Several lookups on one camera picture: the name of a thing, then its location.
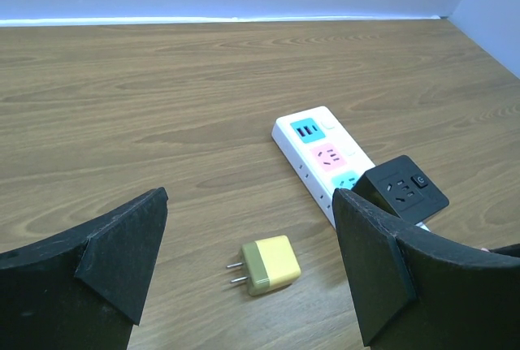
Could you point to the white power strip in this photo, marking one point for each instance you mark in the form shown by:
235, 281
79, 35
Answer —
322, 153

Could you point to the black cube socket adapter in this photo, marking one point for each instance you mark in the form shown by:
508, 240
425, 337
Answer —
402, 189

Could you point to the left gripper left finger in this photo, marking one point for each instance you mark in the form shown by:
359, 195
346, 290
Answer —
86, 287

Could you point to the yellow plug adapter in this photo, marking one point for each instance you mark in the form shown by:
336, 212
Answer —
266, 265

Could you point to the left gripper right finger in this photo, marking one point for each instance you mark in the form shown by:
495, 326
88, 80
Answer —
413, 289

